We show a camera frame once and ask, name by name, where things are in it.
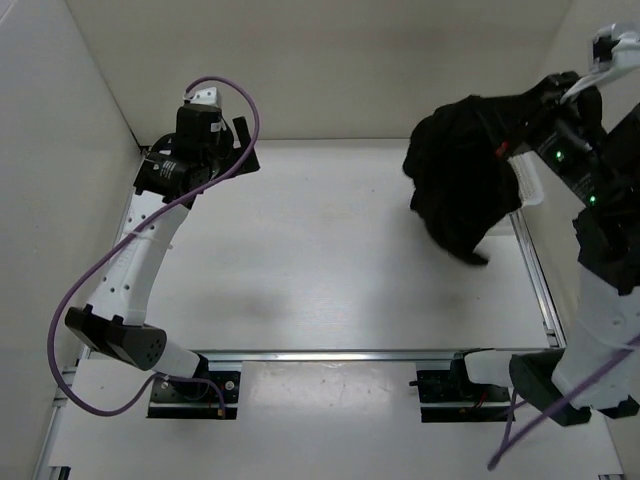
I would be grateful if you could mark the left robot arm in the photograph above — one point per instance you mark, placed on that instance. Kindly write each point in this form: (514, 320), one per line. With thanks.
(202, 148)

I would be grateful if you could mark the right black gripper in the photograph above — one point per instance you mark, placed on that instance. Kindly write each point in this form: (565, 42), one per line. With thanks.
(547, 95)

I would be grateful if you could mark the white plastic mesh basket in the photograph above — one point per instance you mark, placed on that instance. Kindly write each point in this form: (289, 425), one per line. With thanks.
(531, 191)

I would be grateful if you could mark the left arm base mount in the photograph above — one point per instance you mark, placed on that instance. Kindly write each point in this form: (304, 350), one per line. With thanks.
(178, 401)

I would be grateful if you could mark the front aluminium rail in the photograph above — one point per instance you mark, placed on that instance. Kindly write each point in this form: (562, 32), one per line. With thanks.
(331, 356)

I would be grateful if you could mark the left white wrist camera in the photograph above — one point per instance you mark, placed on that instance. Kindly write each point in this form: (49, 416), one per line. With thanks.
(209, 96)

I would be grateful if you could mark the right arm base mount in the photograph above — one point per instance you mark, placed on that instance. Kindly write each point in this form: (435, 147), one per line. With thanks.
(446, 398)

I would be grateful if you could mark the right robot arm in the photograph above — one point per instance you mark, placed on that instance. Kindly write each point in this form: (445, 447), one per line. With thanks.
(591, 374)

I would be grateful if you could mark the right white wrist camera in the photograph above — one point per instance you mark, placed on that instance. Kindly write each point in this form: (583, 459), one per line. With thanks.
(613, 58)

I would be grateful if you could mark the black trousers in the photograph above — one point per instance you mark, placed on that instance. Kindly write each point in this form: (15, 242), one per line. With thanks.
(462, 189)

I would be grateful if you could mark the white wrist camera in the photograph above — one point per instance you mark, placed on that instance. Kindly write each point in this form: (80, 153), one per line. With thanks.
(209, 96)
(613, 58)

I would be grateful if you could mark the right aluminium rail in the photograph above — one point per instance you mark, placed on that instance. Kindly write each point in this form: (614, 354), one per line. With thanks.
(552, 323)

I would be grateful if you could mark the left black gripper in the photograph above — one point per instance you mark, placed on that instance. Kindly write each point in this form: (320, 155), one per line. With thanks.
(234, 155)

